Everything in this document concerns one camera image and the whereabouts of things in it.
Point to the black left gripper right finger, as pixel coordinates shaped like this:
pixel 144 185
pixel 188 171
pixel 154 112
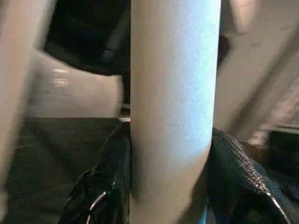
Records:
pixel 233 186

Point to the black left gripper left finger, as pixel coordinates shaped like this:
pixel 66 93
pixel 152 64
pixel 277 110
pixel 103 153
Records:
pixel 109 186

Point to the grey cushion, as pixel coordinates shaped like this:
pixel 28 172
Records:
pixel 77 93

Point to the black sofa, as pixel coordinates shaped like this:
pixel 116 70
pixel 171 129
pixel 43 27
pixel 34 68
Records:
pixel 81 35

